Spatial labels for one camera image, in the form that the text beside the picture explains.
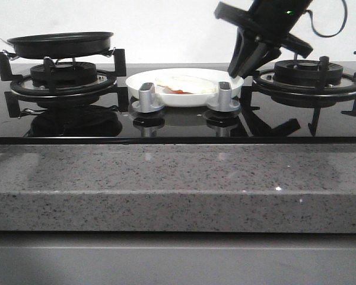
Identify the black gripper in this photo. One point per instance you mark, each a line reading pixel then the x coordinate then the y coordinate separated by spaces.
pixel 272 21

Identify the right black pan support grate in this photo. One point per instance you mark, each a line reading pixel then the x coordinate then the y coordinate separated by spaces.
pixel 318 97

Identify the left black pan support grate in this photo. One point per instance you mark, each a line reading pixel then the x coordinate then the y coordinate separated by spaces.
pixel 22 88

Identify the fried egg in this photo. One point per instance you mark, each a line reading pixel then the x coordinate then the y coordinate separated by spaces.
pixel 186 84

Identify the black glass cooktop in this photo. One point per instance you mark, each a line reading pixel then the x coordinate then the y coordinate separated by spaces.
pixel 111 120

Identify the black frying pan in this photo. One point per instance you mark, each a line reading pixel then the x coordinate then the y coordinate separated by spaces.
pixel 61 45

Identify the white round plate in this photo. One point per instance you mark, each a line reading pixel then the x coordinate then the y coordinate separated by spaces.
pixel 169 98

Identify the left black gas burner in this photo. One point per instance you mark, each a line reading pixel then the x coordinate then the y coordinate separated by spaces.
pixel 65 74

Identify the silver stove knob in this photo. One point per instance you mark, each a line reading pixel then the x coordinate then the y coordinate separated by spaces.
pixel 224 101
pixel 147 103

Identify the silver right stove knob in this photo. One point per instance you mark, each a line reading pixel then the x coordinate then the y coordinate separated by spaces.
pixel 224 101

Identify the black pan support grate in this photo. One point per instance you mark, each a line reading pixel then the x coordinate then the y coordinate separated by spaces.
pixel 318 97
pixel 22 88

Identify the silver left stove knob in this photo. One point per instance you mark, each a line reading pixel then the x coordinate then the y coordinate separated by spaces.
pixel 147 103

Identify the black gas burner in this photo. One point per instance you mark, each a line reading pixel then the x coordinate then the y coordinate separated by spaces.
pixel 65 74
pixel 306 72

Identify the right black gas burner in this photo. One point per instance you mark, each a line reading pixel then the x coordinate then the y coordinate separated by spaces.
pixel 306 72

